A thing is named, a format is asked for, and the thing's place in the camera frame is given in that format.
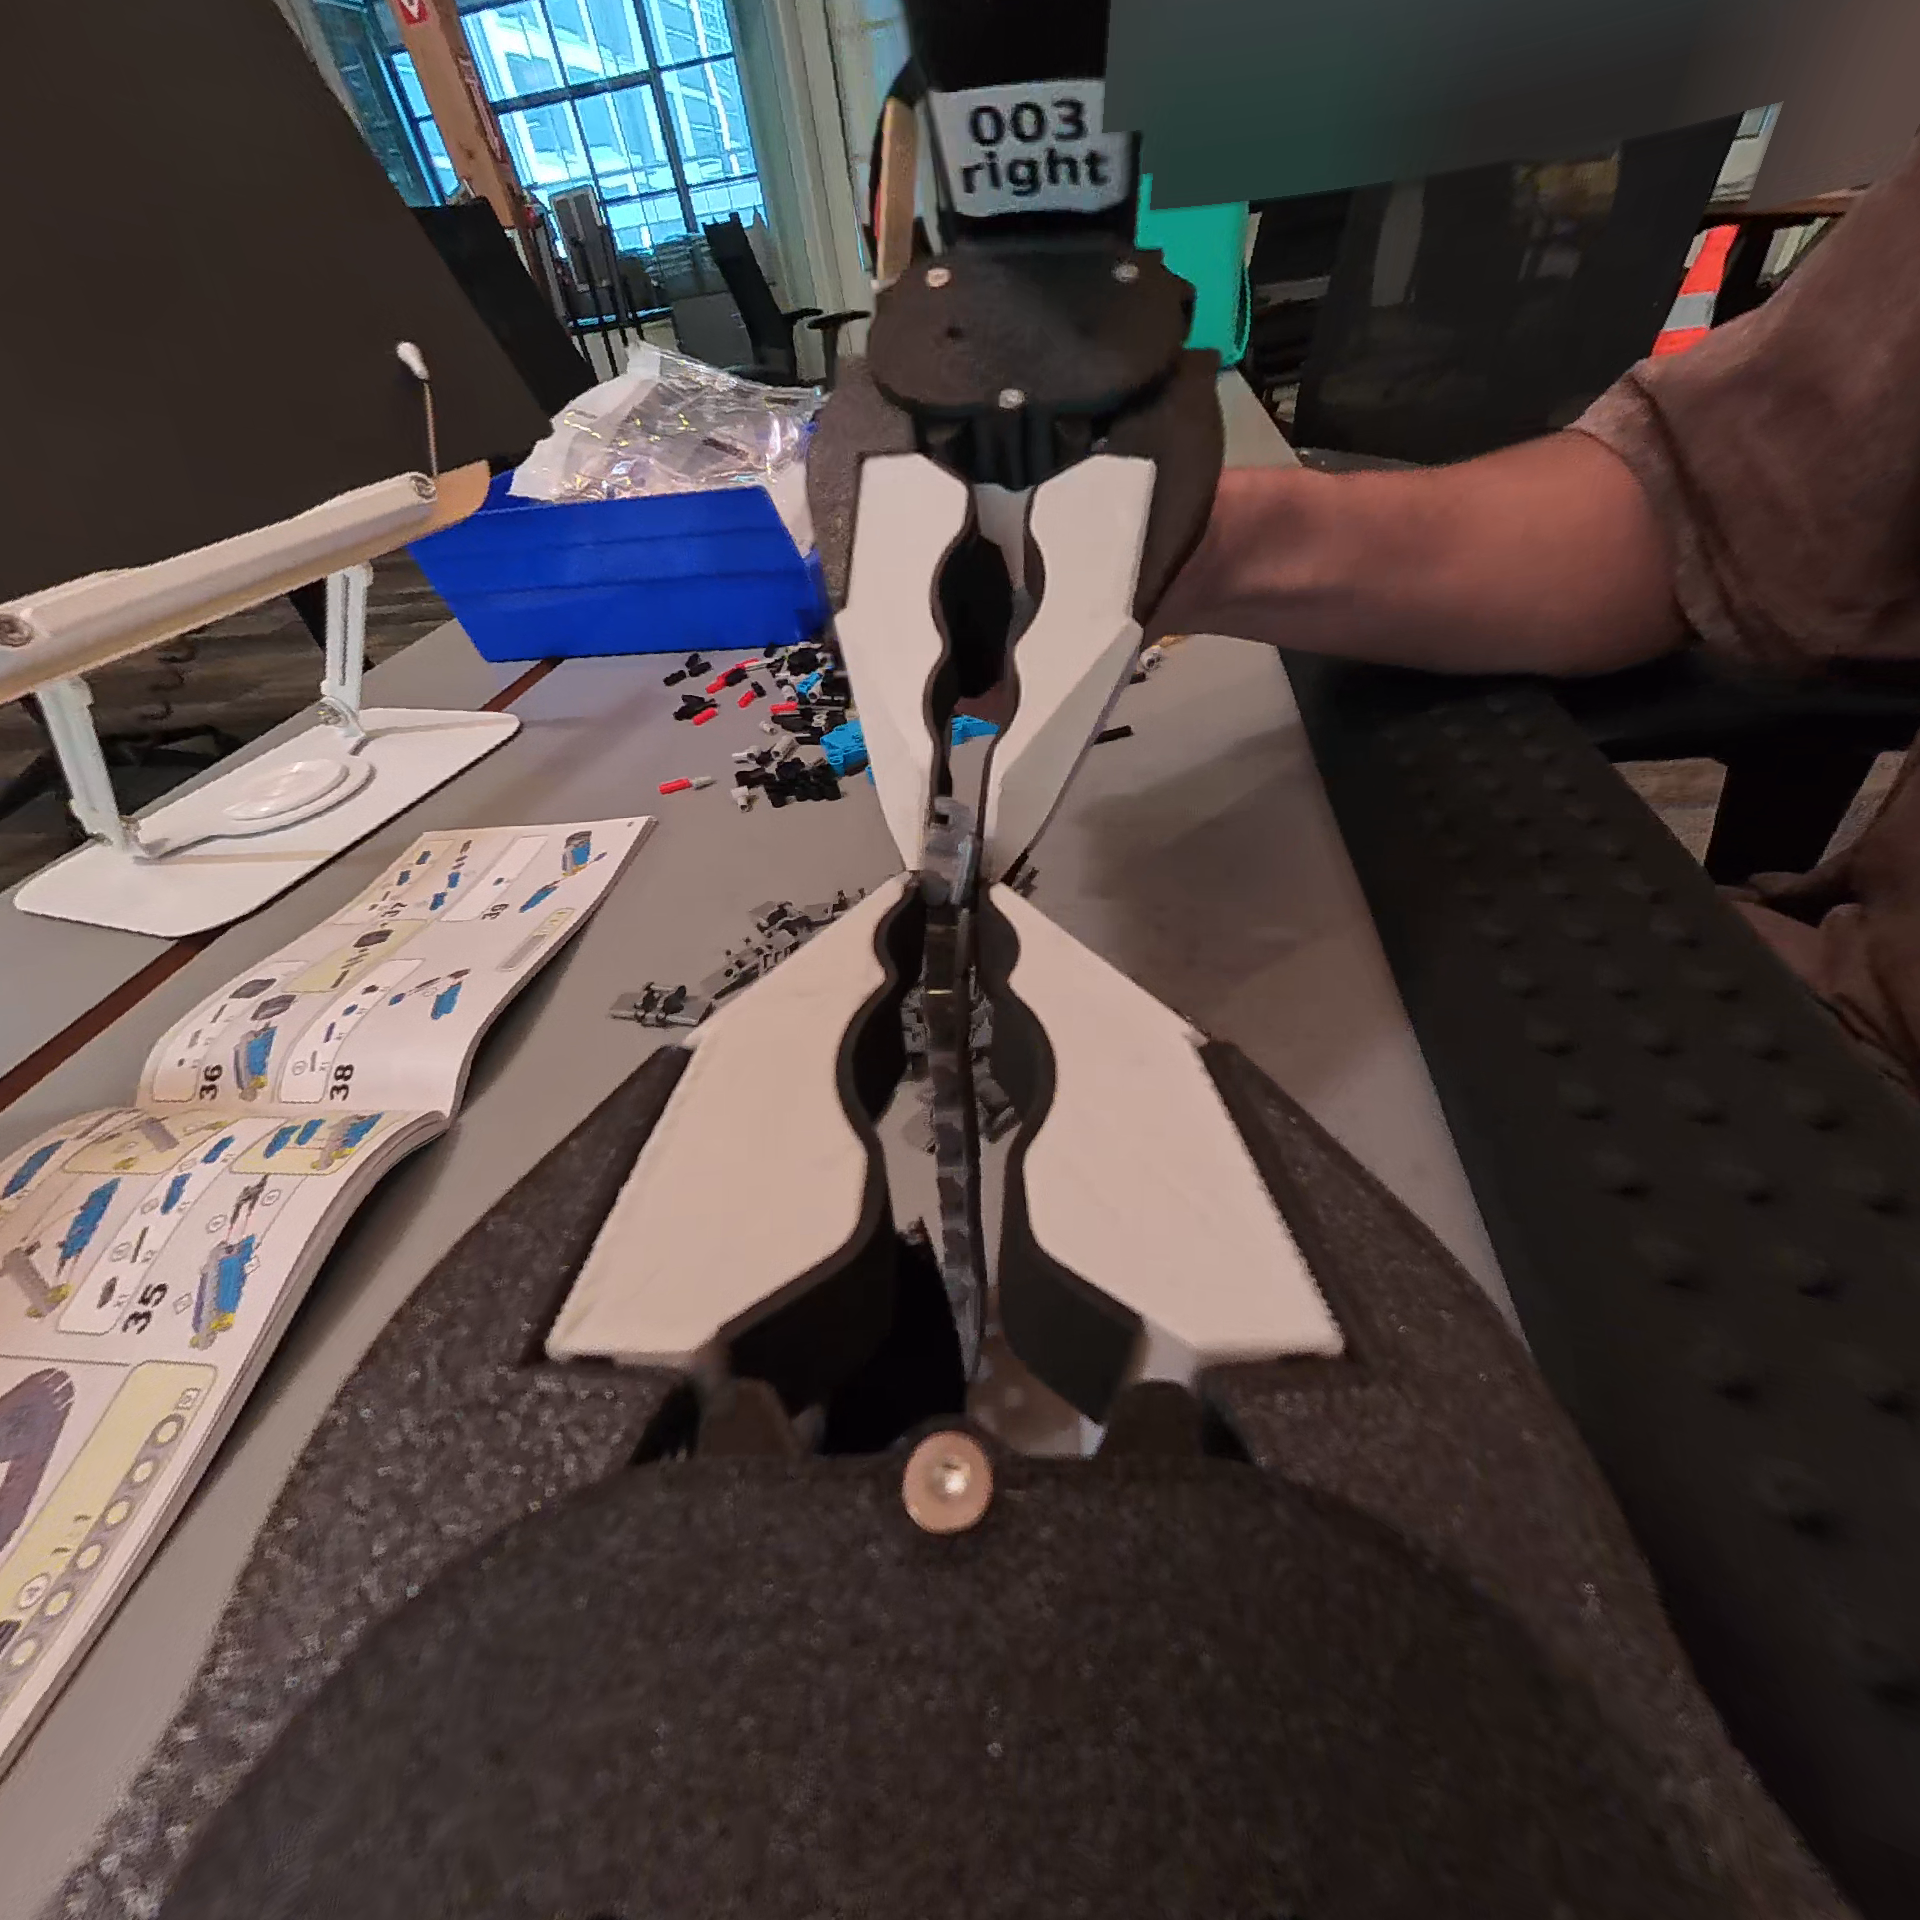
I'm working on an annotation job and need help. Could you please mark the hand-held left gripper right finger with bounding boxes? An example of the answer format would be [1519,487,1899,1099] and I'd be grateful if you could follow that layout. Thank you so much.
[971,885,1346,1425]

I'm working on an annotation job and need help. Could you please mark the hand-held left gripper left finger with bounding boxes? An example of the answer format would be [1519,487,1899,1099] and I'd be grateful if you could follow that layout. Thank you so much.
[543,878,920,1419]

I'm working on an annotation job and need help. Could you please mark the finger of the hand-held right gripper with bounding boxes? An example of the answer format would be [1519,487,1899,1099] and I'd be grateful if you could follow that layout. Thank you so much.
[975,455,1160,887]
[832,455,980,875]

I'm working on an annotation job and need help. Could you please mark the grey track link chain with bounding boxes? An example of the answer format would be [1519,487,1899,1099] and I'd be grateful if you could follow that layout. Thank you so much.
[901,802,998,1391]

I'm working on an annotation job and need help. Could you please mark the pile of grey track links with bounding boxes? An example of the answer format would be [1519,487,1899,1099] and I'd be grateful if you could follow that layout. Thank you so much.
[726,862,1051,1151]

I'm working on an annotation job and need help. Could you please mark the grey desk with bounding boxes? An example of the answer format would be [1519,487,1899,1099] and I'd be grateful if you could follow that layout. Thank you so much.
[0,369,1517,1920]

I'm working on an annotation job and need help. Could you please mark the pile of small coloured bricks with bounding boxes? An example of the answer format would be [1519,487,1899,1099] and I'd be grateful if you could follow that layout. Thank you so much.
[660,639,1181,816]

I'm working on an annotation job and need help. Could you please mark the teal bin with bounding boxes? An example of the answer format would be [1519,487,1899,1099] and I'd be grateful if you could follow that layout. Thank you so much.
[1132,171,1256,374]

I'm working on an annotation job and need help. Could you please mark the wooden board stand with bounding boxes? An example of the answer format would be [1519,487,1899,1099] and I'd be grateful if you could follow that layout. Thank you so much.
[867,59,941,290]

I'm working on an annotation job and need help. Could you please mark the black office chair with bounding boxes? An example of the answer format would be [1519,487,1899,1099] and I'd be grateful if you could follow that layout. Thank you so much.
[702,215,875,387]

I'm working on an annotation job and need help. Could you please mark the blue storage bin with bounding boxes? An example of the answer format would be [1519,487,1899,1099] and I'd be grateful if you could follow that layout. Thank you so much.
[405,471,835,665]

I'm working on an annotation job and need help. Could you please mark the clear plastic bags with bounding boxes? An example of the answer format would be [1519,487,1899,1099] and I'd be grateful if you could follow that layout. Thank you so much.
[509,344,832,507]

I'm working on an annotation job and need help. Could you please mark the instruction booklet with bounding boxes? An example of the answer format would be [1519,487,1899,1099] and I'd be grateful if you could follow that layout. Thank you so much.
[0,816,658,1777]

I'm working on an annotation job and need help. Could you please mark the black perforated chair armrest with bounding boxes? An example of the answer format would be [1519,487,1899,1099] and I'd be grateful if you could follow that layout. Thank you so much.
[1288,653,1920,1920]

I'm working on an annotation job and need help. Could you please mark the white book stand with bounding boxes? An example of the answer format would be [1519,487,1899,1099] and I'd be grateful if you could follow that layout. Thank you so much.
[0,344,524,942]

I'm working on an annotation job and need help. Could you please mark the orange traffic cone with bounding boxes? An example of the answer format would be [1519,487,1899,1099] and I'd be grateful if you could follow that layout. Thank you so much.
[1650,222,1754,367]

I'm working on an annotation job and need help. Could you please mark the black partition panel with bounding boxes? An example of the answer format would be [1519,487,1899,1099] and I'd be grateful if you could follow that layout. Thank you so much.
[0,0,554,607]

